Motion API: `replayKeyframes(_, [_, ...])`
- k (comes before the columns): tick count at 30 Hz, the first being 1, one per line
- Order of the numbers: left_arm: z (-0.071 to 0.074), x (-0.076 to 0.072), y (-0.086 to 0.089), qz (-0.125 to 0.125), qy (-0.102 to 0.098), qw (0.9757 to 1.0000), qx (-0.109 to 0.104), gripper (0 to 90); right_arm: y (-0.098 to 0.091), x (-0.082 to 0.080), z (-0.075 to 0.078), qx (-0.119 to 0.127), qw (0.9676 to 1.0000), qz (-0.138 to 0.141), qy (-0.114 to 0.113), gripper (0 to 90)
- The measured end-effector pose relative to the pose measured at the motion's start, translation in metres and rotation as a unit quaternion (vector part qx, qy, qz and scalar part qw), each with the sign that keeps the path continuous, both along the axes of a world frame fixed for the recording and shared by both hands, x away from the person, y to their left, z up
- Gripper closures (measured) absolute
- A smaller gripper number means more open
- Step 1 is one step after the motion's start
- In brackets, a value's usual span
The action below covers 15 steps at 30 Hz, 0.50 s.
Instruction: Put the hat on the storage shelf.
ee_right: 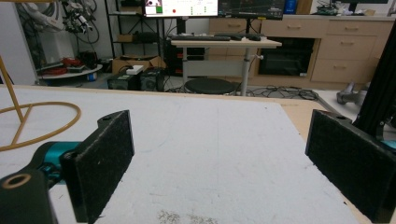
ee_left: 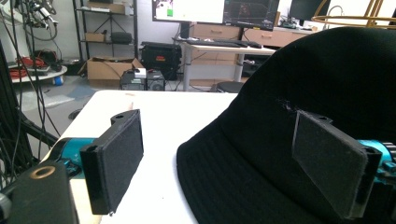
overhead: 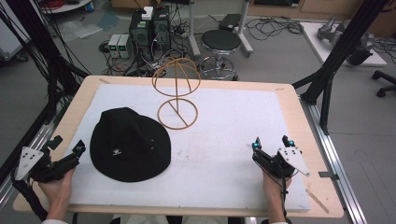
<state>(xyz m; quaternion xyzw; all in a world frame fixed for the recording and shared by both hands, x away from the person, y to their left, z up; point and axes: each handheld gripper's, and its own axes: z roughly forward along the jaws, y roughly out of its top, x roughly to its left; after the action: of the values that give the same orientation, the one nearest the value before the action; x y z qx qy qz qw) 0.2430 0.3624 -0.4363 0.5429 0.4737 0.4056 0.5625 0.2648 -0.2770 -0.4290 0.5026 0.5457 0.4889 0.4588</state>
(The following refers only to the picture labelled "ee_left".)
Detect orange cable coil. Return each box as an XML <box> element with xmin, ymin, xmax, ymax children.
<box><xmin>8</xmin><ymin>56</ymin><xmax>49</xmax><ymax>79</ymax></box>

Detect black metal shelf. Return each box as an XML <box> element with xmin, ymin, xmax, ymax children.
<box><xmin>72</xmin><ymin>0</ymin><xmax>139</xmax><ymax>62</ymax></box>

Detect black metal stand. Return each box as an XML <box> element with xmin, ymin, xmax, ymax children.
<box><xmin>0</xmin><ymin>40</ymin><xmax>60</xmax><ymax>190</ymax></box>

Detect small cardboard box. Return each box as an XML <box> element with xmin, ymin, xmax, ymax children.
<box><xmin>84</xmin><ymin>32</ymin><xmax>106</xmax><ymax>43</ymax></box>

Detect open cardboard box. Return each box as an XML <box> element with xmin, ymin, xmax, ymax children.
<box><xmin>78</xmin><ymin>56</ymin><xmax>145</xmax><ymax>88</ymax></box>

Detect small dark monitor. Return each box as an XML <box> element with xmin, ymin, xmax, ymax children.
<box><xmin>289</xmin><ymin>0</ymin><xmax>332</xmax><ymax>27</ymax></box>

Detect black equipment case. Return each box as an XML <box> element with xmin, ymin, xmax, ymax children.
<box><xmin>139</xmin><ymin>41</ymin><xmax>183</xmax><ymax>81</ymax></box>

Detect gold metal hat stand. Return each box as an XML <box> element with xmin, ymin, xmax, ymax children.
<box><xmin>311</xmin><ymin>0</ymin><xmax>396</xmax><ymax>31</ymax></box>

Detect black bucket hat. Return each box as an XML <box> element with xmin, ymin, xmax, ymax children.
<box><xmin>176</xmin><ymin>26</ymin><xmax>396</xmax><ymax>224</ymax></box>

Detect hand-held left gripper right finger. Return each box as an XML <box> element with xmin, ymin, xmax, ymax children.
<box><xmin>290</xmin><ymin>109</ymin><xmax>396</xmax><ymax>220</ymax></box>

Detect computer monitor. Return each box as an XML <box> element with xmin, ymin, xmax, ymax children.
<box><xmin>151</xmin><ymin>0</ymin><xmax>280</xmax><ymax>32</ymax></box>

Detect white office desk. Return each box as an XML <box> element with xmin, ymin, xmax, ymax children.
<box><xmin>172</xmin><ymin>36</ymin><xmax>277</xmax><ymax>92</ymax></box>

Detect black keyboard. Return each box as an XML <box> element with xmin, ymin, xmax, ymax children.
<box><xmin>185</xmin><ymin>38</ymin><xmax>249</xmax><ymax>49</ymax></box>

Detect wooden drawer cabinet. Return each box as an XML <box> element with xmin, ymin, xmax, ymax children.
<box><xmin>189</xmin><ymin>22</ymin><xmax>312</xmax><ymax>49</ymax></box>

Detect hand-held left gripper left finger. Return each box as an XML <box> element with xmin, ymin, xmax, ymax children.
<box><xmin>58</xmin><ymin>108</ymin><xmax>145</xmax><ymax>217</ymax></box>

